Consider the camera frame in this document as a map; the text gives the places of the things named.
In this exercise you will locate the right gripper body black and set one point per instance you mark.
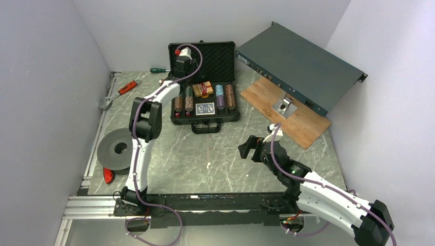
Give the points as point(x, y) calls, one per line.
point(271, 166)

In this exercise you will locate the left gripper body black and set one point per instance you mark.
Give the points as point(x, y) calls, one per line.
point(193, 67)

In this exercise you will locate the blue yellow chip stack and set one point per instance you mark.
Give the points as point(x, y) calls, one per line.
point(189, 92)

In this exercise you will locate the red playing card deck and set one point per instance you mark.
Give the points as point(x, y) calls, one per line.
point(203, 89)

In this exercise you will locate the orange chip stack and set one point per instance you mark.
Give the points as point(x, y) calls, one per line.
point(189, 103)

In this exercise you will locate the black poker set case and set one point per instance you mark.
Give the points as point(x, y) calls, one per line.
point(218, 68)

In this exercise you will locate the blue playing card deck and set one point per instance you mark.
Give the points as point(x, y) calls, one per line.
point(205, 109)

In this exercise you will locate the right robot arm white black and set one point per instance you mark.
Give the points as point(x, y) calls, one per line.
point(368, 222)

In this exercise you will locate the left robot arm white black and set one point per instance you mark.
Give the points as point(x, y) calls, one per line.
point(146, 125)

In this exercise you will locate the orange chips left slot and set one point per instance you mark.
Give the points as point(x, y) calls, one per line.
point(178, 104)

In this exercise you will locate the orange chips slot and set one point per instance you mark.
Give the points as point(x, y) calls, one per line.
point(230, 97)
point(178, 104)

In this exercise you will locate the wooden board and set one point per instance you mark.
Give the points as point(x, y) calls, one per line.
point(304, 126)

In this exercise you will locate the light blue chips in case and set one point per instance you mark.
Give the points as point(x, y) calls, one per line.
point(219, 90)

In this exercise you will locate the purple chips in case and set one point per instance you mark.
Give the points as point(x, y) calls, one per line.
point(220, 102)

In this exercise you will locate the orange chips right slot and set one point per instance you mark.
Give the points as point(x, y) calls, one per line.
point(230, 97)

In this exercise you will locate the grey rack server unit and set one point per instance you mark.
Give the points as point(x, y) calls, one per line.
point(310, 74)

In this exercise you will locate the grey perforated metal disc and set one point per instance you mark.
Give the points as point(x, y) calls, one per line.
point(114, 151)

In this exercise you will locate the red object under disc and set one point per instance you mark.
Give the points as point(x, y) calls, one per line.
point(108, 175)

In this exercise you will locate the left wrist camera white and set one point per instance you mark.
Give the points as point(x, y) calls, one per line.
point(184, 52)

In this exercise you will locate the green handled screwdriver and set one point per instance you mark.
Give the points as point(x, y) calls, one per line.
point(158, 70)

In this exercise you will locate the metal bracket block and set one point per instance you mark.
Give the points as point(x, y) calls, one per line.
point(285, 107)

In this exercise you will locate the red handled adjustable wrench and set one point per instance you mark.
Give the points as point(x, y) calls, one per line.
point(107, 102)

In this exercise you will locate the aluminium rail left edge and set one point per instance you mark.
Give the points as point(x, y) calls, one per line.
point(92, 161)

